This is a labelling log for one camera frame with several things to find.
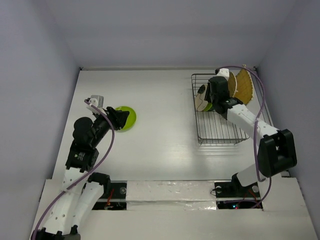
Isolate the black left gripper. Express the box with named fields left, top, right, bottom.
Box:
left=90, top=106, right=129, bottom=146

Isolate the green plastic plate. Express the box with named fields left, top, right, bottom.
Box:
left=116, top=106, right=137, bottom=133

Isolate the rounded bamboo woven tray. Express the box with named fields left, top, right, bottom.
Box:
left=227, top=72, right=238, bottom=97

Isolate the beige plate with black pattern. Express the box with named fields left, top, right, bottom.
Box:
left=194, top=83, right=208, bottom=112

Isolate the square bamboo woven tray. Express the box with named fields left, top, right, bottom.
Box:
left=234, top=68, right=254, bottom=105

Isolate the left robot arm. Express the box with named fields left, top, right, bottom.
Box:
left=31, top=104, right=130, bottom=240

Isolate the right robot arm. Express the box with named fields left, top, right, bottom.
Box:
left=206, top=76, right=298, bottom=196

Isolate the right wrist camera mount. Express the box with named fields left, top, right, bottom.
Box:
left=215, top=68, right=230, bottom=79

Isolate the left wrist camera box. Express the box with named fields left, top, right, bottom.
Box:
left=84, top=95, right=104, bottom=111

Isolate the black wire dish rack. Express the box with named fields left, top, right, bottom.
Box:
left=191, top=72, right=272, bottom=146

